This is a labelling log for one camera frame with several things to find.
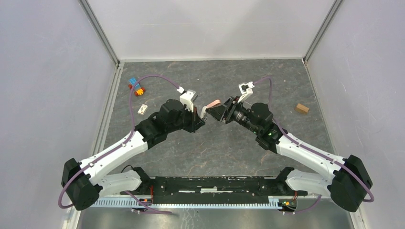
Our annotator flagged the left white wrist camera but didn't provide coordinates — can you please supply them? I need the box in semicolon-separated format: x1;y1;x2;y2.
177;86;197;113

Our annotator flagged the small wooden block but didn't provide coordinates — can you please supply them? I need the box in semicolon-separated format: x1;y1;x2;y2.
295;103;309;115

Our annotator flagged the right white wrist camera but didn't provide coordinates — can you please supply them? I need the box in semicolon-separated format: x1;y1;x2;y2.
237;82;255;103

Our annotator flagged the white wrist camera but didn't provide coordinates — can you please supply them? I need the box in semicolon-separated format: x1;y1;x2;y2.
237;82;255;103
177;86;197;113

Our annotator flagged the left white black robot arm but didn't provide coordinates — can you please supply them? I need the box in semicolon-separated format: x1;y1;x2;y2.
58;99;205;210

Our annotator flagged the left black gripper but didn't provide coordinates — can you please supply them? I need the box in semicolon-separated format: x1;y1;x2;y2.
167;104;205;134

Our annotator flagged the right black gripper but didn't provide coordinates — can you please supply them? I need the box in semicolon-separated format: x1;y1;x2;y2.
205;96;260;135

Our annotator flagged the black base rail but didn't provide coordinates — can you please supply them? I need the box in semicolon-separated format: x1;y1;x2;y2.
131;167;308;204

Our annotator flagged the colourful toy brick car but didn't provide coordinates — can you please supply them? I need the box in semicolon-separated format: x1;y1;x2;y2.
128;78;146;96

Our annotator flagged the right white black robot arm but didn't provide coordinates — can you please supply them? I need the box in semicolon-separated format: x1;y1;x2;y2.
206;97;374;212

